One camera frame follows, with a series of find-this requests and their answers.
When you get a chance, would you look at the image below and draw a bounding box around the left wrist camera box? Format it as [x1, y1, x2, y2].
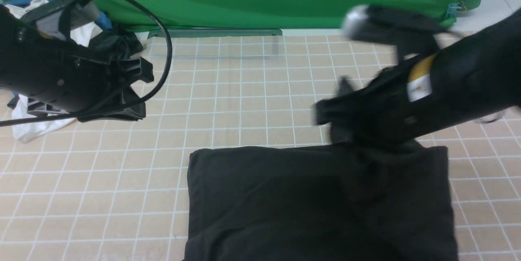
[21, 0, 100, 40]

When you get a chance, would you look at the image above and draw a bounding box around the dark crumpled garment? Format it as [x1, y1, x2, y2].
[89, 24, 144, 59]

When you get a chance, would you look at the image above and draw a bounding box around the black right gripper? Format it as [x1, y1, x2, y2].
[314, 66, 436, 144]

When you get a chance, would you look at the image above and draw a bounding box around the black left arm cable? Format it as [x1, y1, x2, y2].
[0, 0, 173, 127]

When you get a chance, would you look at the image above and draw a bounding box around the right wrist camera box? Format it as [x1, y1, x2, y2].
[341, 4, 450, 62]

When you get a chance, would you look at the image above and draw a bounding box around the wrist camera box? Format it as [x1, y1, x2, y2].
[21, 0, 100, 40]
[341, 4, 450, 62]

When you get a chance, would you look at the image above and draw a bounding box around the teal binder clip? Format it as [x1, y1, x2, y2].
[445, 1, 467, 18]

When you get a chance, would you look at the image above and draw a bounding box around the blue crumpled garment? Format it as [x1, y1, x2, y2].
[2, 0, 112, 30]

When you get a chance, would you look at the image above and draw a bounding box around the white crumpled garment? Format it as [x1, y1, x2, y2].
[3, 0, 103, 143]

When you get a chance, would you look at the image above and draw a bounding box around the gray metal base bar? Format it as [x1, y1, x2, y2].
[168, 29, 283, 38]

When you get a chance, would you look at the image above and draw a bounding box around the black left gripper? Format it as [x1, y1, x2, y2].
[24, 45, 154, 122]

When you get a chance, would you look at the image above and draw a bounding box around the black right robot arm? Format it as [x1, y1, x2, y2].
[314, 4, 521, 145]

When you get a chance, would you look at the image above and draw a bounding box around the beige checkered table mat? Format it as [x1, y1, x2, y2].
[0, 29, 521, 261]

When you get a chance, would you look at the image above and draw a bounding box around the dark gray long-sleeve shirt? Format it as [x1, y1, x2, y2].
[184, 140, 459, 261]

